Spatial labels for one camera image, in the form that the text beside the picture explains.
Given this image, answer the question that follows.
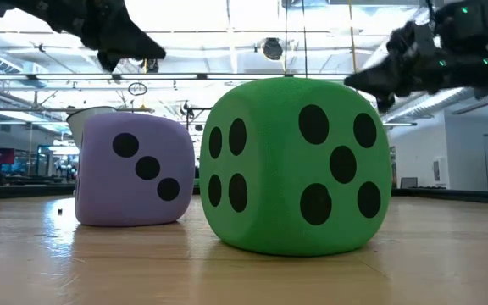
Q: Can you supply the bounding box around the black hanging cable loop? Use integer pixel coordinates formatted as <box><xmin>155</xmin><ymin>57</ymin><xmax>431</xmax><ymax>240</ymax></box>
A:
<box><xmin>127</xmin><ymin>81</ymin><xmax>148</xmax><ymax>97</ymax></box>

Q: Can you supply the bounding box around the purple foam die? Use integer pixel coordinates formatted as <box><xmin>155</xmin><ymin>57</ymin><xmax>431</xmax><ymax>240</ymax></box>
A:
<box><xmin>74</xmin><ymin>111</ymin><xmax>196</xmax><ymax>227</ymax></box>

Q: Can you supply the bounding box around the grey overhead beam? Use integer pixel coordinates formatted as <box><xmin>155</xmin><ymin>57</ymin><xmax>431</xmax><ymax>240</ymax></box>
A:
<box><xmin>0</xmin><ymin>72</ymin><xmax>351</xmax><ymax>81</ymax></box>

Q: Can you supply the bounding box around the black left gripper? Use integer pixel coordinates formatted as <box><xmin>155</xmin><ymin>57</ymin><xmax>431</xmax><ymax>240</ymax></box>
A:
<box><xmin>57</xmin><ymin>0</ymin><xmax>167</xmax><ymax>73</ymax></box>

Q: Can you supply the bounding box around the black aluminium table frame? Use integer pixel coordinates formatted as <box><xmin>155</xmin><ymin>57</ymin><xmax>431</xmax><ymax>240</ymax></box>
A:
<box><xmin>0</xmin><ymin>184</ymin><xmax>488</xmax><ymax>206</ymax></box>

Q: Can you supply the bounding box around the green foam die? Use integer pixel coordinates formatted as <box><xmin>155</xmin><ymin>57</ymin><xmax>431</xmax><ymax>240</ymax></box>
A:
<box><xmin>199</xmin><ymin>76</ymin><xmax>393</xmax><ymax>258</ymax></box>

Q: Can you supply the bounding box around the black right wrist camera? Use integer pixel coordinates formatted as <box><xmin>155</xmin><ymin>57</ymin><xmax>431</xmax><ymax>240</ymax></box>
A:
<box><xmin>387</xmin><ymin>20</ymin><xmax>436</xmax><ymax>58</ymax></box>

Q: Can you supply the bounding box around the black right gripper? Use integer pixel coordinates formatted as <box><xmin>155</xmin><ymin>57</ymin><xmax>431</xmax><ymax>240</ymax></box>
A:
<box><xmin>344</xmin><ymin>48</ymin><xmax>488</xmax><ymax>112</ymax></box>

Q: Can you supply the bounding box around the black ceiling cable reel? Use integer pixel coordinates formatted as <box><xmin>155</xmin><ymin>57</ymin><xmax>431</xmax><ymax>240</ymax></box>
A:
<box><xmin>262</xmin><ymin>36</ymin><xmax>285</xmax><ymax>61</ymax></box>
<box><xmin>140</xmin><ymin>58</ymin><xmax>160</xmax><ymax>74</ymax></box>

